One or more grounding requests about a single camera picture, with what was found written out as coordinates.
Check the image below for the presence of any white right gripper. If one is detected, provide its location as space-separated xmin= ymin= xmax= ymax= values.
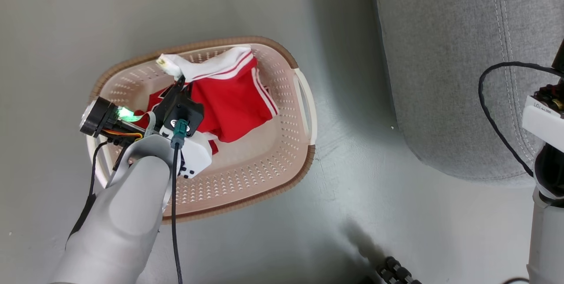
xmin=522 ymin=39 xmax=564 ymax=153

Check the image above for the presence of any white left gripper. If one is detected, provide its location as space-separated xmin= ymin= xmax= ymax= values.
xmin=79 ymin=75 xmax=213 ymax=179

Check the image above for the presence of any red and white garment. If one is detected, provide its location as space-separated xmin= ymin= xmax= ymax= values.
xmin=134 ymin=46 xmax=280 ymax=155

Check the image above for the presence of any pink perforated laundry basket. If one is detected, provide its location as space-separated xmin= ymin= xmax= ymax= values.
xmin=85 ymin=36 xmax=318 ymax=224

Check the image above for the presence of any grey fabric sofa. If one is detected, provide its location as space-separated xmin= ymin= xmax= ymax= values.
xmin=369 ymin=0 xmax=564 ymax=182

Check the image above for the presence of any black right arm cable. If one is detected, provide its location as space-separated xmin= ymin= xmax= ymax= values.
xmin=478 ymin=61 xmax=564 ymax=178

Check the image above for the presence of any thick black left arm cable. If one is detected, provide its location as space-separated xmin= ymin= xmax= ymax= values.
xmin=171 ymin=140 xmax=184 ymax=284

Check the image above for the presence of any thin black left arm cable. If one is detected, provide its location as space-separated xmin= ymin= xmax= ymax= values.
xmin=65 ymin=140 xmax=109 ymax=250

